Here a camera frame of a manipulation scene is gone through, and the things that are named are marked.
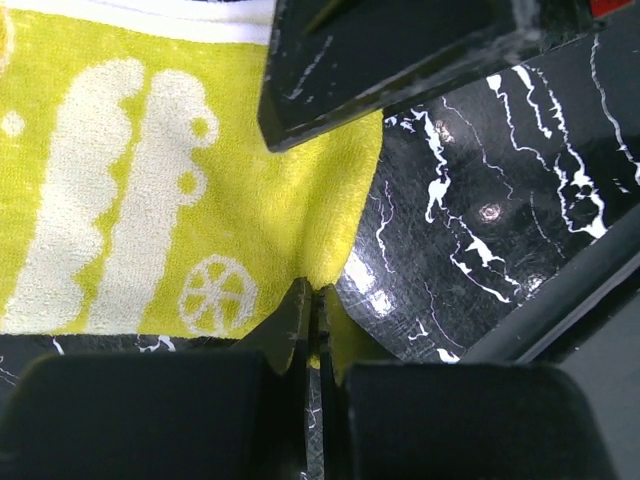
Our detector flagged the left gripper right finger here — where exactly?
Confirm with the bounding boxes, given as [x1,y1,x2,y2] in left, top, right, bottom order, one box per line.
[316,285,616,479]

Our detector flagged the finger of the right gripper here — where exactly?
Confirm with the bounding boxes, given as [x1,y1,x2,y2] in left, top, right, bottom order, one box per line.
[257,0,605,152]

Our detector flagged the black marbled table mat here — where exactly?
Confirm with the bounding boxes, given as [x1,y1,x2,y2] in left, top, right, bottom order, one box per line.
[1,14,639,362]

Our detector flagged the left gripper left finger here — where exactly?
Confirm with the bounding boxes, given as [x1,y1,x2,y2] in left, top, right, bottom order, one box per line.
[1,278,312,479]

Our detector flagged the yellow cream towel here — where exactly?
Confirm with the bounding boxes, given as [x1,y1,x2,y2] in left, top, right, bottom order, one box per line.
[1,1,383,343]

